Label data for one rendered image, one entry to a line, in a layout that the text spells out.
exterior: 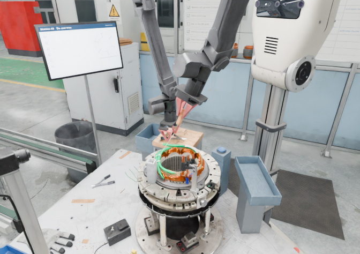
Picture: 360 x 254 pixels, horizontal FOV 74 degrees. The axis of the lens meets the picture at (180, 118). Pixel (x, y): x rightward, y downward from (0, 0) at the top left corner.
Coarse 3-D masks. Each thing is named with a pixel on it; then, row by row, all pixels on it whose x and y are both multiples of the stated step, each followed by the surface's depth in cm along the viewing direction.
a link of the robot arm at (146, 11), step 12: (144, 0) 81; (144, 12) 85; (144, 24) 88; (156, 24) 89; (156, 36) 91; (156, 48) 93; (156, 60) 95; (156, 72) 101; (168, 72) 99; (168, 84) 101
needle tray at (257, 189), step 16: (240, 160) 106; (256, 160) 107; (240, 176) 98; (256, 176) 99; (240, 192) 103; (256, 192) 91; (272, 192) 91; (240, 208) 103; (256, 208) 96; (240, 224) 104; (256, 224) 100
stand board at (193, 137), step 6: (180, 132) 125; (192, 132) 125; (198, 132) 125; (156, 138) 119; (186, 138) 119; (192, 138) 119; (198, 138) 119; (156, 144) 116; (180, 144) 114; (186, 144) 114; (192, 144) 114
